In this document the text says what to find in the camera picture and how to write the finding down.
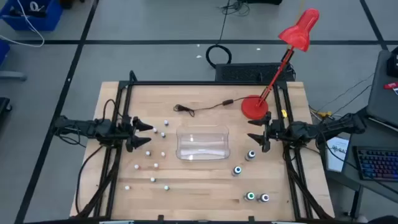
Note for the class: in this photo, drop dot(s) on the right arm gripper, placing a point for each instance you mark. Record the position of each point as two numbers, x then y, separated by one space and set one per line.
278 132

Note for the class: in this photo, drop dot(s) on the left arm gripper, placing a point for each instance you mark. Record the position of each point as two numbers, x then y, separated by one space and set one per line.
127 133

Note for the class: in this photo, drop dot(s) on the small dark food coloring bottle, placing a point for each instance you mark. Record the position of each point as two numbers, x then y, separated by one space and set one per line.
148 153

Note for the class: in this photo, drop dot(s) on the large black-capped food coloring bottle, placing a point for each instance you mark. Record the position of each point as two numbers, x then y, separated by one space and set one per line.
250 155

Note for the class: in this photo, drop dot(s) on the large blue-capped food coloring bottle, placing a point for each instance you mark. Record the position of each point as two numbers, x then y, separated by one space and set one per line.
237 170

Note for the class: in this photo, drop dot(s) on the large green-capped food coloring bottle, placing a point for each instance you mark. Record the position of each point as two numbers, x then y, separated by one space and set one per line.
249 196

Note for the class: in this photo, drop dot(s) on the blue label bottle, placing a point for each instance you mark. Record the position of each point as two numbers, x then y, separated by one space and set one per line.
264 198

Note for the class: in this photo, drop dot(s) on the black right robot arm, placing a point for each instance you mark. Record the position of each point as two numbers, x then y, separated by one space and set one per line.
335 126

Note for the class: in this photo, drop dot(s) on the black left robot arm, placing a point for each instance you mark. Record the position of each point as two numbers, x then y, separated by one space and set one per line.
81 127

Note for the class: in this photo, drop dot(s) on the red desk lamp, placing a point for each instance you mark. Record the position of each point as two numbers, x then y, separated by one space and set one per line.
255 107

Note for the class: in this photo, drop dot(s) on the yellow tag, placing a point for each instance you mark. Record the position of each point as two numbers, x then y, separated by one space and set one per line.
284 113

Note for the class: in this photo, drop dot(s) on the clear plastic bin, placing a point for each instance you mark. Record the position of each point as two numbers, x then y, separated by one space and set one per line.
202 137

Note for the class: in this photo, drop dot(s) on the black mesh box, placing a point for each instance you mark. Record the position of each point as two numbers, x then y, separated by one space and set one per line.
242 72

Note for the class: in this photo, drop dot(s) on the yellow connector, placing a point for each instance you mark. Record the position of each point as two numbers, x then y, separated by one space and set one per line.
323 114

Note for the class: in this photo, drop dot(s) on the white printed paper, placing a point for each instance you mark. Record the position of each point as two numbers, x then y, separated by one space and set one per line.
337 154

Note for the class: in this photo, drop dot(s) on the grey desk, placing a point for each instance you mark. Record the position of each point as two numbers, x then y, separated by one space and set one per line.
373 140

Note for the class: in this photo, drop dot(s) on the backlit computer keyboard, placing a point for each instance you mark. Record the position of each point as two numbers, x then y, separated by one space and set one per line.
377 163

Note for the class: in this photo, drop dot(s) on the small red object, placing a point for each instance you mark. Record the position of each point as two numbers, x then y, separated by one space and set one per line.
390 85

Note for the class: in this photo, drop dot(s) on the black floor object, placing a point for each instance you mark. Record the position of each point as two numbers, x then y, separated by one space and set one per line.
4 105

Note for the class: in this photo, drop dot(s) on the grey floor bar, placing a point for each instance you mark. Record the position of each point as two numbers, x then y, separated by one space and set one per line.
12 76

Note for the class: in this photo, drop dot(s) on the blue storage bin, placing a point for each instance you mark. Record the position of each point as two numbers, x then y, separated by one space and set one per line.
3 51
46 18

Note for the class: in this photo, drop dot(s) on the black desk object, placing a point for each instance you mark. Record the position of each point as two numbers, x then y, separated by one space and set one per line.
393 63

